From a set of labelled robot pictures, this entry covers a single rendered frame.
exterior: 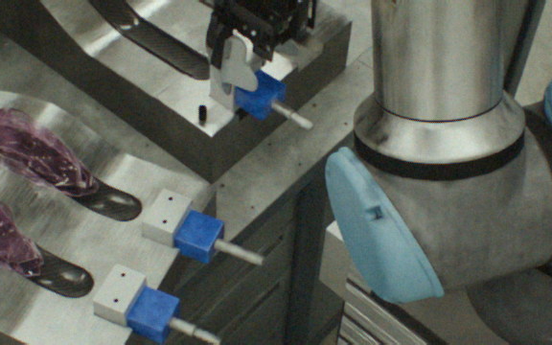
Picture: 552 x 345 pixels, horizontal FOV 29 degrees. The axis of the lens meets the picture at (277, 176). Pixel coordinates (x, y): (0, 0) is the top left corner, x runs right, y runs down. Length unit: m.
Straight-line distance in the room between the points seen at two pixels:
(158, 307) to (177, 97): 0.27
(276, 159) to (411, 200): 0.61
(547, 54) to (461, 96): 2.00
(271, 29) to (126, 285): 0.30
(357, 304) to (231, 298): 0.49
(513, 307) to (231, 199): 0.48
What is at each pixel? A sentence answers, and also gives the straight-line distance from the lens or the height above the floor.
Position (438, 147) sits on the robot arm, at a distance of 0.69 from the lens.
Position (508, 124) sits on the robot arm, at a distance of 0.71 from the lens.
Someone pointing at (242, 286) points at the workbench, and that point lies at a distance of 1.53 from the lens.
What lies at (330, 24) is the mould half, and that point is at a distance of 1.34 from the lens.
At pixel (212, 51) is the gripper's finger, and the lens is 1.14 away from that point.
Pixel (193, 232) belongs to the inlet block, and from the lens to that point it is 1.15.
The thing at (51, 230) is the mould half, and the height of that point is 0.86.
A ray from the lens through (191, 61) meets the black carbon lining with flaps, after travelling 1.30.
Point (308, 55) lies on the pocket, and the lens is 1.34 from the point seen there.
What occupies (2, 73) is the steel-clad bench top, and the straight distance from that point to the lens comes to 1.42.
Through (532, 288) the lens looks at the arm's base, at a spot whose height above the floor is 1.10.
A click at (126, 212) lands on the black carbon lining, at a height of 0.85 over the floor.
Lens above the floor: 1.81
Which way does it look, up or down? 52 degrees down
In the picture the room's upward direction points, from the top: 5 degrees clockwise
